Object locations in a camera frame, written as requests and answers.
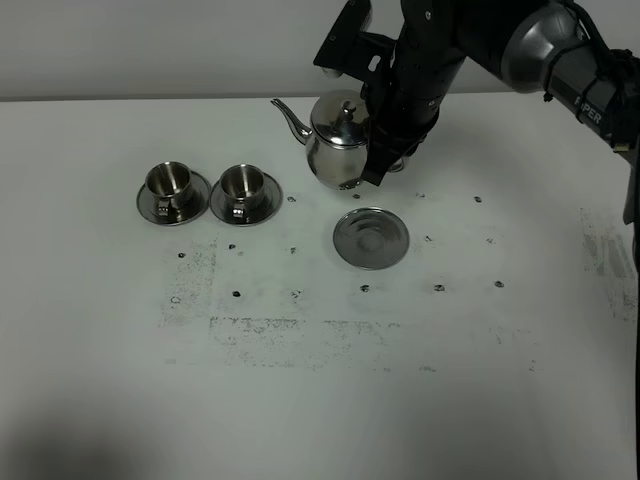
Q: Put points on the right steel saucer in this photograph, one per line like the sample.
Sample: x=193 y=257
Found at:
x=268 y=206

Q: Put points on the left steel teacup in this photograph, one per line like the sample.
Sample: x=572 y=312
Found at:
x=170 y=186

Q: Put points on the right steel teacup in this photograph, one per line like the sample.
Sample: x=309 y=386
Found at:
x=244 y=188

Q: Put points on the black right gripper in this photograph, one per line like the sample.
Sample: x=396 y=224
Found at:
x=403 y=99

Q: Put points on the steel teacup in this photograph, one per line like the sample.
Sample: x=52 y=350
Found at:
x=170 y=186
x=244 y=188

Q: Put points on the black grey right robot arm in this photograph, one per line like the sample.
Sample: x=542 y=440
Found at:
x=548 y=46

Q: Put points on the steel teapot saucer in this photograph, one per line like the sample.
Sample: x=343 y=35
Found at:
x=371 y=238

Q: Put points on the left steel saucer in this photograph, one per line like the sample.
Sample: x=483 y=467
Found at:
x=195 y=207

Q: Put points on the stainless steel teapot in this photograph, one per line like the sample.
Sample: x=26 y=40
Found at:
x=335 y=140

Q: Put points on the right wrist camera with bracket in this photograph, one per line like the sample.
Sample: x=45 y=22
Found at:
x=349 y=49

